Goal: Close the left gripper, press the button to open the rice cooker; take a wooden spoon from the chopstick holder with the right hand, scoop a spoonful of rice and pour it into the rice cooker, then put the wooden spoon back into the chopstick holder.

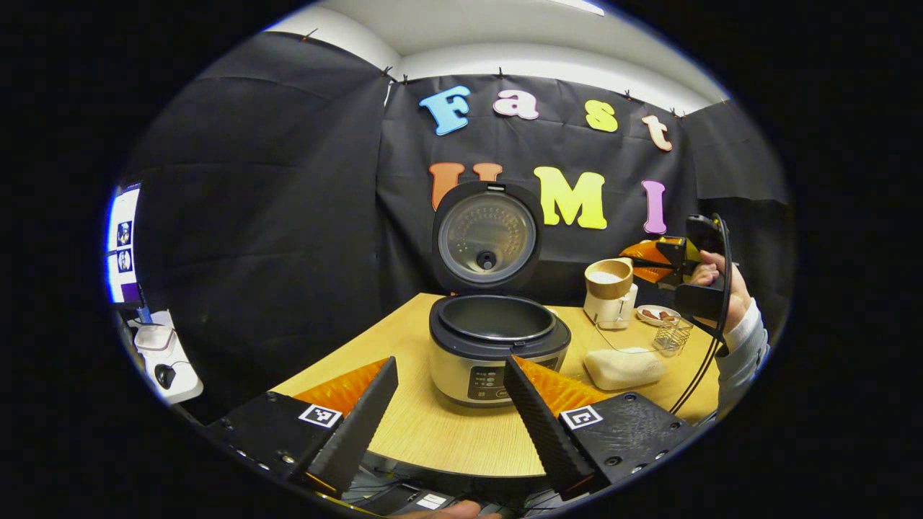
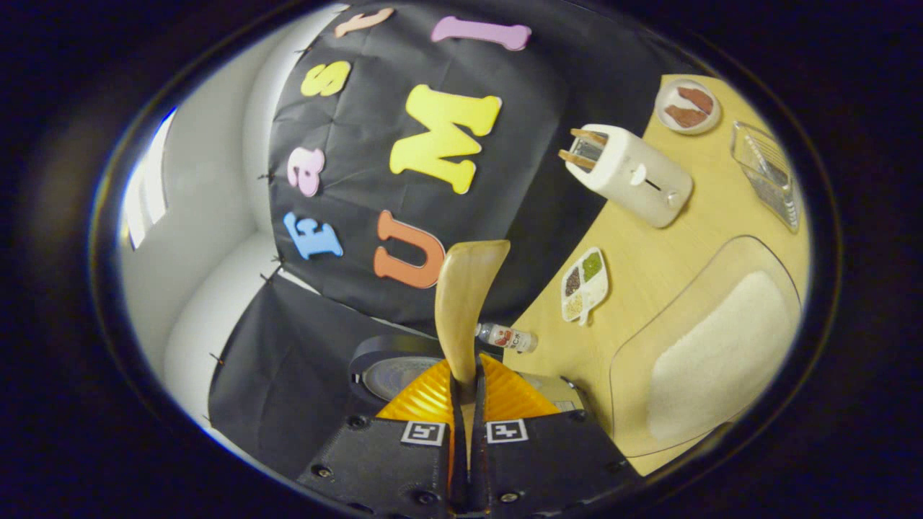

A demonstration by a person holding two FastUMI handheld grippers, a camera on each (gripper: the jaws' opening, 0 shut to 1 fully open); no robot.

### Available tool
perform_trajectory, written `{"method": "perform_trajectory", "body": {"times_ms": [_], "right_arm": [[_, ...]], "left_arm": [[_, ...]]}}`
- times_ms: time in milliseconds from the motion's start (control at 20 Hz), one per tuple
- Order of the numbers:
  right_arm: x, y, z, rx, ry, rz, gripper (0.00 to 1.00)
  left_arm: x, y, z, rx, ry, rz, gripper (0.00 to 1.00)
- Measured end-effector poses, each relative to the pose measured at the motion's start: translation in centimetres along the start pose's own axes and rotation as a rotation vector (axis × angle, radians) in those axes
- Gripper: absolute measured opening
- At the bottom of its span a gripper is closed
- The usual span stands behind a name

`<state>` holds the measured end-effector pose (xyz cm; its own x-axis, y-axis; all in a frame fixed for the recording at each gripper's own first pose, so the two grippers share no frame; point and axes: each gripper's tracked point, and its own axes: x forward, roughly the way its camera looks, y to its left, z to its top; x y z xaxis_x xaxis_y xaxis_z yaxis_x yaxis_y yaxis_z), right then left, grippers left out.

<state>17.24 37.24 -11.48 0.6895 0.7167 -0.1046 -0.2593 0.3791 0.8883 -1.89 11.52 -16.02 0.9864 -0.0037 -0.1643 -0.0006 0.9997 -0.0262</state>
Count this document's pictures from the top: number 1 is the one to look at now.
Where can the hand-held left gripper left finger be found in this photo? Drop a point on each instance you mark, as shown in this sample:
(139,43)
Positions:
(360,425)

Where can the white toaster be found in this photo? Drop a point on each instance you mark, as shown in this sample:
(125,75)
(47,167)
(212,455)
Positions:
(609,311)

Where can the wooden spoon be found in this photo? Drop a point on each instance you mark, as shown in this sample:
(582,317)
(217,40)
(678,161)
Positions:
(609,288)

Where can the black computer mouse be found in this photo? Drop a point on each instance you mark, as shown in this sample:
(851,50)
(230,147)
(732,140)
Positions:
(166,376)

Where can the grey rice cooker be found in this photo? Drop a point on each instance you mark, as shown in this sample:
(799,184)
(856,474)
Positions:
(476,346)

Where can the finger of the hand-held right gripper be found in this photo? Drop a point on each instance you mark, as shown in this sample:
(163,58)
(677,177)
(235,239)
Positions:
(652,256)

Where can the black backdrop cloth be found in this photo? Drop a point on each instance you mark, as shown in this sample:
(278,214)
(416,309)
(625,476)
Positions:
(288,216)

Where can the white round plate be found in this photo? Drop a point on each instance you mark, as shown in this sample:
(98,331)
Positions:
(657,321)

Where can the computer monitor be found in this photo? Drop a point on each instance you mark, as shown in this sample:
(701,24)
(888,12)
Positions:
(124,245)

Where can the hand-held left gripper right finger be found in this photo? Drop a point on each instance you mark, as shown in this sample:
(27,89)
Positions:
(544,432)

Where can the ceiling light panel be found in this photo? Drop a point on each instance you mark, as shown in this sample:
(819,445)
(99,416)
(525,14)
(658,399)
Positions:
(580,6)

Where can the white side table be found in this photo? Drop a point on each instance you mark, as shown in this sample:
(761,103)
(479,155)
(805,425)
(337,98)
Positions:
(180,360)

